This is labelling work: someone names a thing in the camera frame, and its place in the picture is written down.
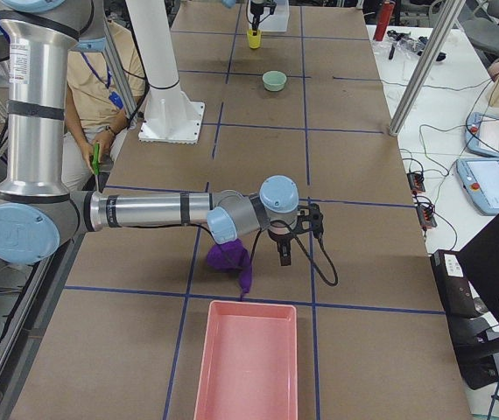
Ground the near teach pendant tablet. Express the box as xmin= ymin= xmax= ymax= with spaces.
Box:
xmin=456 ymin=157 xmax=499 ymax=215

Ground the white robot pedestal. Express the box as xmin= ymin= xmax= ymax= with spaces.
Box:
xmin=126 ymin=0 xmax=205 ymax=144

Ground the aluminium frame post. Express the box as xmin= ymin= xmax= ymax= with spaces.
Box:
xmin=389 ymin=0 xmax=465 ymax=137

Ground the black monitor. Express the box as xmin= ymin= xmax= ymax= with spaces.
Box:
xmin=430 ymin=214 xmax=499 ymax=389

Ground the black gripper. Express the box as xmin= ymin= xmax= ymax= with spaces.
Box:
xmin=249 ymin=0 xmax=265 ymax=33
xmin=267 ymin=220 xmax=294 ymax=266

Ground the clear plastic bag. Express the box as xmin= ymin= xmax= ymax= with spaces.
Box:
xmin=386 ymin=30 xmax=429 ymax=57

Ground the seated person beige shirt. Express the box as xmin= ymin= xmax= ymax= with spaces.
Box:
xmin=60 ymin=19 xmax=147 ymax=193

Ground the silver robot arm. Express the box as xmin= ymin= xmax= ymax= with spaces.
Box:
xmin=0 ymin=1 xmax=299 ymax=264

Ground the teach pendant tablet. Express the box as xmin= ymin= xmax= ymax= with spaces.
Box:
xmin=456 ymin=157 xmax=499 ymax=215
xmin=465 ymin=112 xmax=499 ymax=158

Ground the pink plastic bin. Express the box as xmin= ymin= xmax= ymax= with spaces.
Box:
xmin=193 ymin=300 xmax=299 ymax=419

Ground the yellow plastic cup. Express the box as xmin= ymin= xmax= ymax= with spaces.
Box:
xmin=246 ymin=29 xmax=262 ymax=50

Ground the far teach pendant tablet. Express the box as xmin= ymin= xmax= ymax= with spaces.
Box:
xmin=465 ymin=112 xmax=499 ymax=158

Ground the purple cloth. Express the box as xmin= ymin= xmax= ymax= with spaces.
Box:
xmin=206 ymin=239 xmax=253 ymax=299

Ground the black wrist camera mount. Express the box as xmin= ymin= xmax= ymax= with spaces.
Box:
xmin=294 ymin=203 xmax=324 ymax=242

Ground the green ceramic bowl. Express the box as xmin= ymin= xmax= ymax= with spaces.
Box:
xmin=262 ymin=70 xmax=287 ymax=92

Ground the green handled tool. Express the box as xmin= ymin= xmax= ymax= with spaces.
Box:
xmin=91 ymin=143 xmax=100 ymax=176

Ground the clear plastic bin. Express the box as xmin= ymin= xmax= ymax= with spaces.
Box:
xmin=246 ymin=0 xmax=290 ymax=32

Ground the red cylinder bottle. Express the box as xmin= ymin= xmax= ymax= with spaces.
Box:
xmin=373 ymin=0 xmax=396 ymax=42

